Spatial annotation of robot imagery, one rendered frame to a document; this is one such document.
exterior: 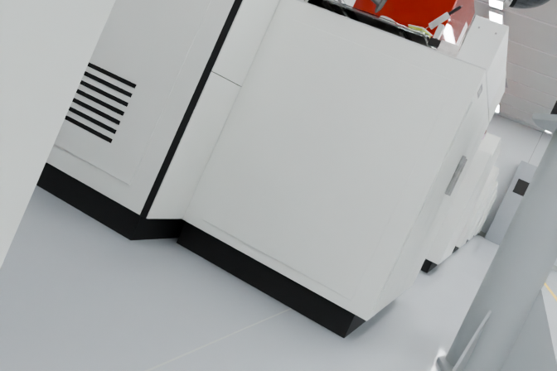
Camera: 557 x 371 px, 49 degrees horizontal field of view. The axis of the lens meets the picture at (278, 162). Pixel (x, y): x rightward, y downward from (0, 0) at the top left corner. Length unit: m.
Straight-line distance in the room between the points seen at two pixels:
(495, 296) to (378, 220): 0.47
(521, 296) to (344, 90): 0.80
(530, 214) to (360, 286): 0.57
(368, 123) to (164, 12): 0.64
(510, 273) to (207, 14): 1.15
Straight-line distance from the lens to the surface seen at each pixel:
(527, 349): 2.03
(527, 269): 1.96
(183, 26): 1.74
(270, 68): 1.82
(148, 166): 1.72
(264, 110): 1.80
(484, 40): 1.79
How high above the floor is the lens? 0.47
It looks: 3 degrees down
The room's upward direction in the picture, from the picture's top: 24 degrees clockwise
